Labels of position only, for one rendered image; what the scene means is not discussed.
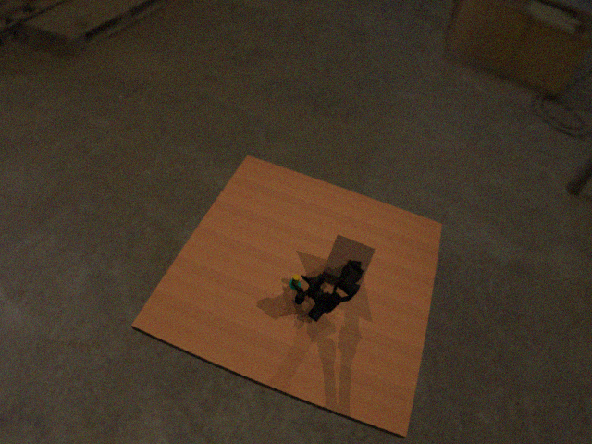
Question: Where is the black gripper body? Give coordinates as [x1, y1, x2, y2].
[295, 274, 325, 304]

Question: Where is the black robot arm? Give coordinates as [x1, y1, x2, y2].
[308, 260, 364, 322]

